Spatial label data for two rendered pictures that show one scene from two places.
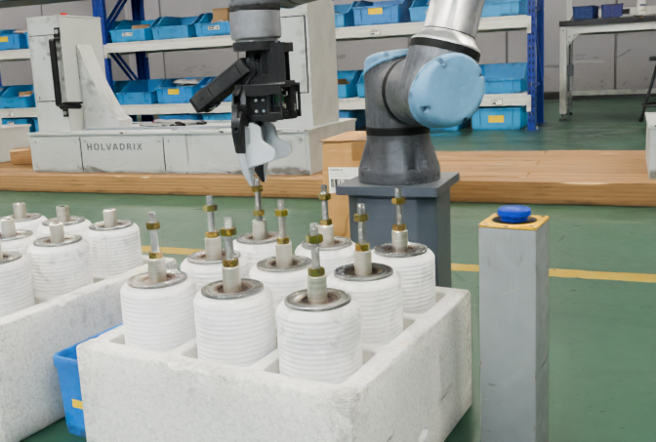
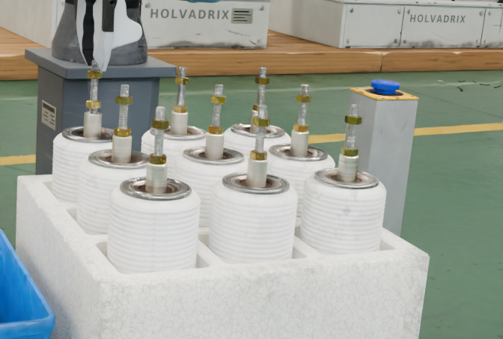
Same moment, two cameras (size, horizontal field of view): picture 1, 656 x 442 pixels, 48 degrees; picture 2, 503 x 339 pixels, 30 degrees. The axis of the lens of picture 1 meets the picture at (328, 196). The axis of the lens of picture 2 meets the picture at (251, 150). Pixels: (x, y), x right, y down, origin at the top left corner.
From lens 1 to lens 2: 1.01 m
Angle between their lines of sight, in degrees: 55
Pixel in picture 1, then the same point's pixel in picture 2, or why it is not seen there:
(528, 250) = (411, 117)
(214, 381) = (300, 277)
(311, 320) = (378, 195)
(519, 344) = (394, 198)
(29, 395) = not seen: outside the picture
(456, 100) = not seen: outside the picture
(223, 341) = (281, 236)
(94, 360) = (134, 298)
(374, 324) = not seen: hidden behind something
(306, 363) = (369, 237)
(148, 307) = (188, 220)
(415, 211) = (150, 93)
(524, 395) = not seen: hidden behind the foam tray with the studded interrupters
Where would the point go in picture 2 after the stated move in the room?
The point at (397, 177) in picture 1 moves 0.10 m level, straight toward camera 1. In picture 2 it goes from (130, 55) to (177, 66)
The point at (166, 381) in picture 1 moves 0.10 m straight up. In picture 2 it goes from (239, 294) to (247, 203)
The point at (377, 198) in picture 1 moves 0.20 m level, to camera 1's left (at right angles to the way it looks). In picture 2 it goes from (111, 81) to (8, 94)
